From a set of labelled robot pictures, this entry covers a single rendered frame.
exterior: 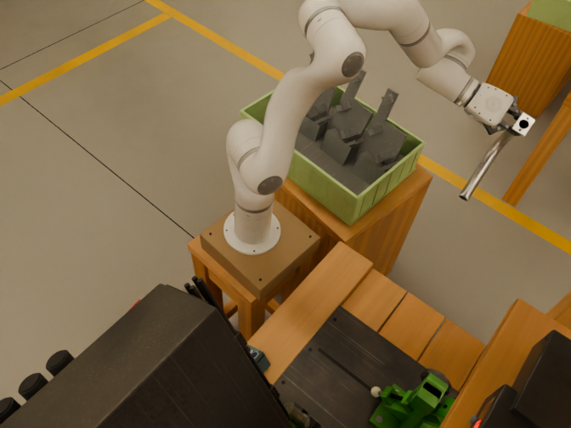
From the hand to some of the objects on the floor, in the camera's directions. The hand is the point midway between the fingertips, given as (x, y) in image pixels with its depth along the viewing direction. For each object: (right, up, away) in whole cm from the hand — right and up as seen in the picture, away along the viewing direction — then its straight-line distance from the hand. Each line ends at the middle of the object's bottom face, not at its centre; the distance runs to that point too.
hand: (518, 125), depth 139 cm
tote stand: (-50, -48, +132) cm, 149 cm away
